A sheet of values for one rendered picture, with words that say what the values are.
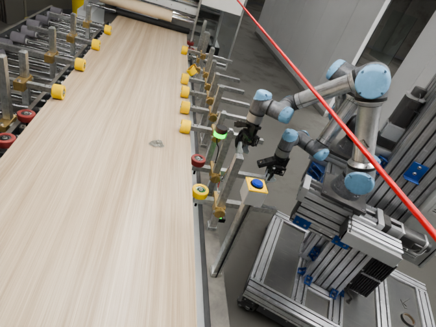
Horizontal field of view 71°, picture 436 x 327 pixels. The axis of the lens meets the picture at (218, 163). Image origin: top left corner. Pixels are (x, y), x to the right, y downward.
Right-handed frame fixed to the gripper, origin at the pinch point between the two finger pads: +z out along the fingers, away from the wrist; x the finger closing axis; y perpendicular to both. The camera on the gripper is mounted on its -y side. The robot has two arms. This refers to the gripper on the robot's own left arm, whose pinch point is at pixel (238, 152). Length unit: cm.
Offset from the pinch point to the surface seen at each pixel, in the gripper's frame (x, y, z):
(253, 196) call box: -28, 48, -17
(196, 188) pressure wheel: -26.4, 12.0, 11.4
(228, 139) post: -8.2, -1.2, -7.2
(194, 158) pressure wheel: -18.1, -10.2, 10.7
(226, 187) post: -17.5, 21.8, 3.0
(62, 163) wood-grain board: -81, -12, 12
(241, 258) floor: 41, 0, 101
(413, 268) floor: 205, 52, 101
